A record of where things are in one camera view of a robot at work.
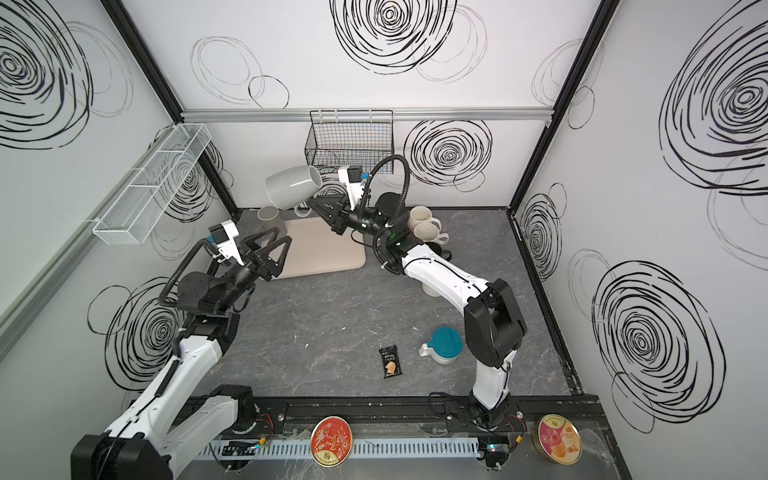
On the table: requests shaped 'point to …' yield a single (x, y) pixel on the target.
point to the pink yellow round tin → (557, 438)
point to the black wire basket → (352, 138)
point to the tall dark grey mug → (269, 217)
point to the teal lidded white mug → (444, 346)
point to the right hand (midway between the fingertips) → (305, 201)
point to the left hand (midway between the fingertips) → (285, 237)
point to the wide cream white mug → (427, 290)
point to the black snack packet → (390, 361)
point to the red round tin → (331, 441)
